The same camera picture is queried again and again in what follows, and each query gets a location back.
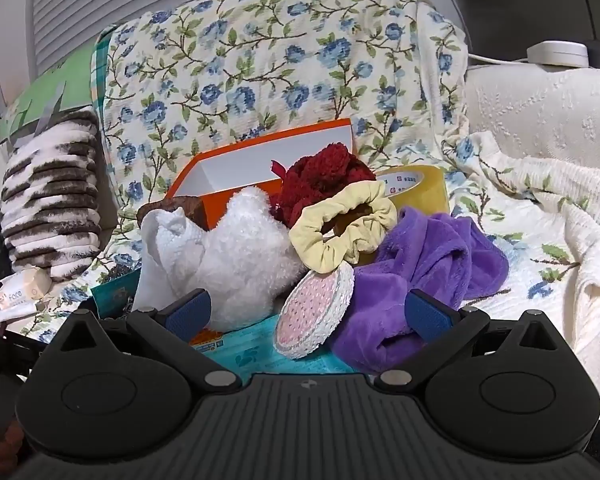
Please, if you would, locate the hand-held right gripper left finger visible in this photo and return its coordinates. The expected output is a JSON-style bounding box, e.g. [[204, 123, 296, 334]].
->
[[55, 289, 243, 396]]

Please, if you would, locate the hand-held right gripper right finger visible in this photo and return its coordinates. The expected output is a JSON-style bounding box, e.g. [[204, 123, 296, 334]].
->
[[375, 289, 576, 391]]

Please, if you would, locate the white waffle towel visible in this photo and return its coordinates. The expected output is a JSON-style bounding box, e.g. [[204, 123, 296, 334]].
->
[[137, 207, 211, 311]]

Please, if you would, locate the purple fleece cloth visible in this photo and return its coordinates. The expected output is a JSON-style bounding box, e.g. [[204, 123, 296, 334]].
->
[[327, 205, 510, 375]]

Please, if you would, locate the teal packet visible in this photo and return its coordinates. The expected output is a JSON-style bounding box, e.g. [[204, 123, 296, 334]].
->
[[190, 317, 363, 376]]

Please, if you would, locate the white fluffy plush cloth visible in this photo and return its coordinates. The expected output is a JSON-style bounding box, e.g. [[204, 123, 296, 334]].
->
[[195, 186, 306, 332]]

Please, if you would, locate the brown plush pad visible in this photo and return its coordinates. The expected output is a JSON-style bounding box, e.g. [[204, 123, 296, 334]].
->
[[147, 195, 210, 231]]

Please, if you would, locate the pink white round pad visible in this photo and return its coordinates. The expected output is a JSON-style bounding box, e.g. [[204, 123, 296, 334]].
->
[[274, 261, 356, 361]]

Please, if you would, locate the pale yellow scrunchie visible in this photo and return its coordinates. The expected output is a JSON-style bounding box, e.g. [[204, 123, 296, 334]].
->
[[289, 180, 398, 273]]

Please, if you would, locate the orange cardboard box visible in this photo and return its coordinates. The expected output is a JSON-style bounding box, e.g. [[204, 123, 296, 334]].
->
[[165, 118, 356, 231]]

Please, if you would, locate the dark red knit scrunchie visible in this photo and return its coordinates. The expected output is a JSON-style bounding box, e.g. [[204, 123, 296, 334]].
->
[[270, 144, 378, 226]]

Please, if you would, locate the person's left hand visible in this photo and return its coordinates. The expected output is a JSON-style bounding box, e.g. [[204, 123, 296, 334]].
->
[[0, 417, 25, 465]]

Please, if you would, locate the dark teal card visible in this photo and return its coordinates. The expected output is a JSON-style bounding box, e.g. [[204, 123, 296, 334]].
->
[[91, 271, 142, 320]]

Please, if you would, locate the beige tissue pack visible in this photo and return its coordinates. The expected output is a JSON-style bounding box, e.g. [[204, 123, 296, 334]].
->
[[0, 269, 52, 312]]

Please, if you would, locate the clear packing tape roll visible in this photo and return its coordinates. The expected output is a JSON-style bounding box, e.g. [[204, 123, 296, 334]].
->
[[375, 165, 451, 216]]

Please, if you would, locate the brown white striped fluffy blanket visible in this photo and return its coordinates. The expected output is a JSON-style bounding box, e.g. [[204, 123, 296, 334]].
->
[[0, 110, 103, 281]]

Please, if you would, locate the cream textured bedspread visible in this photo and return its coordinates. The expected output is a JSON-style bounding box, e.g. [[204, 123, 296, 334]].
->
[[460, 65, 600, 411]]

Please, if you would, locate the green pillow with plaid edge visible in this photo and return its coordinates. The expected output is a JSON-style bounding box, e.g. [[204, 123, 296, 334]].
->
[[0, 40, 112, 147]]

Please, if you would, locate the blue floral blanket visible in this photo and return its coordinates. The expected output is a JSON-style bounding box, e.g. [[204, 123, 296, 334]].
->
[[20, 0, 581, 361]]

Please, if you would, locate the white power strip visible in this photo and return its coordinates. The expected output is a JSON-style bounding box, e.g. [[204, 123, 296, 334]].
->
[[526, 42, 589, 67]]

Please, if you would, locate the white cable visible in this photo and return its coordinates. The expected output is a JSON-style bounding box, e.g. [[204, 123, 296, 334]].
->
[[467, 51, 531, 67]]

